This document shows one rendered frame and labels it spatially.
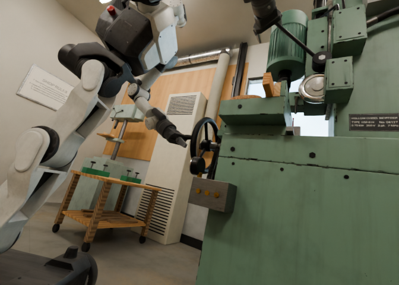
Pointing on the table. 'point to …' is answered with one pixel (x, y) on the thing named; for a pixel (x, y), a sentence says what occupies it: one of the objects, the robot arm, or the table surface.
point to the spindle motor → (288, 46)
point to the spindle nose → (285, 77)
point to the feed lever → (318, 64)
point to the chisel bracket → (294, 103)
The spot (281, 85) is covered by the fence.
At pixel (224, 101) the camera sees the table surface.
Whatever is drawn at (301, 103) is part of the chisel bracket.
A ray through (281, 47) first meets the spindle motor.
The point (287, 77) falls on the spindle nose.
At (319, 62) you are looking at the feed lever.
